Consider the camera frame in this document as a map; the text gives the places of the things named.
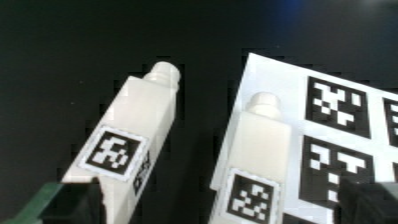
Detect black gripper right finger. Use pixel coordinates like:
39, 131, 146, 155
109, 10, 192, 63
332, 178, 398, 224

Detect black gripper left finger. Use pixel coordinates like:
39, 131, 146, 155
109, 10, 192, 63
0, 178, 107, 224

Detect white desk leg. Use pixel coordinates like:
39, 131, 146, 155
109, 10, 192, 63
62, 62, 181, 224
208, 92, 292, 224

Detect fiducial marker sheet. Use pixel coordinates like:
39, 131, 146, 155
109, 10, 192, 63
210, 52, 398, 224

